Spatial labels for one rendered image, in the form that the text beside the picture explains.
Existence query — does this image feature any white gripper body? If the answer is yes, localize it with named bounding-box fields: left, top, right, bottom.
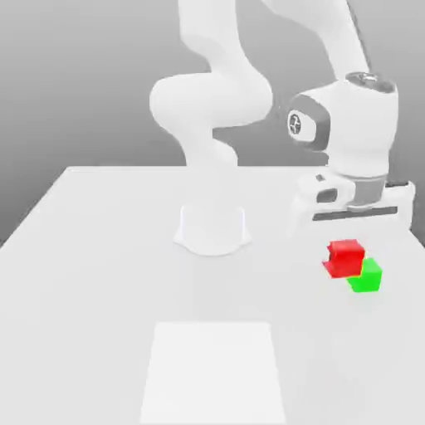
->
left=291, top=180, right=417, bottom=234

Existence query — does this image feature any small green cube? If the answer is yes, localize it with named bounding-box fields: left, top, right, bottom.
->
left=347, top=257, right=383, bottom=294

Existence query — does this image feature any small red cube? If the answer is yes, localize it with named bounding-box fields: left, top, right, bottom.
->
left=321, top=238, right=367, bottom=280

